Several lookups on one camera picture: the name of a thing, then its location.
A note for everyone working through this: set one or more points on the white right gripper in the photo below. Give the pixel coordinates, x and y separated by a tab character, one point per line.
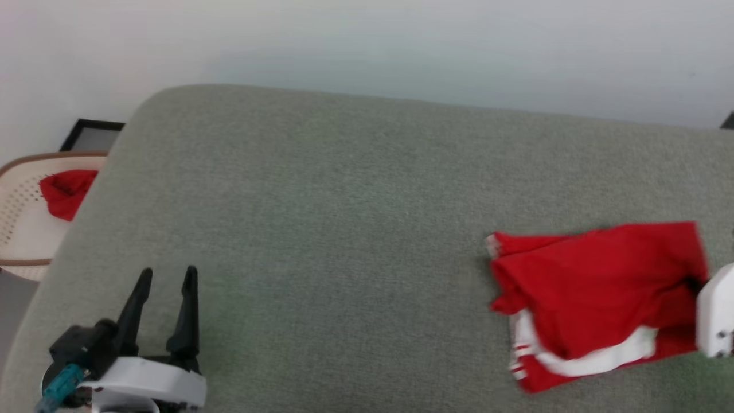
719	315

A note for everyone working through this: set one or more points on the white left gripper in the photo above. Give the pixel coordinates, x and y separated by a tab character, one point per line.
149	384

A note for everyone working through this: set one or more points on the red garment with white trim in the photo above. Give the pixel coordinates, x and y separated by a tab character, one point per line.
590	287

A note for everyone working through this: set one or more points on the red cloth in basket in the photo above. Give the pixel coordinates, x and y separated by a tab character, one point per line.
66	192

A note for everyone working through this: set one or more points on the cream laundry basket brown rim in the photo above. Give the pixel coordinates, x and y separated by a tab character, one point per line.
23	229

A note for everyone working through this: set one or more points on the black slanted pole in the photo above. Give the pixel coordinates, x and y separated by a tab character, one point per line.
728	120

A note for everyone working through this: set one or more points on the grey-green fabric sofa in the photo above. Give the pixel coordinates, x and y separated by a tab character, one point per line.
344	229

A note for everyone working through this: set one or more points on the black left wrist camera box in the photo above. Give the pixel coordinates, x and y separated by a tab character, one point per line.
86	344

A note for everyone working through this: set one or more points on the black rectangular frame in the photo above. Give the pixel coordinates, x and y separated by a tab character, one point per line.
92	135

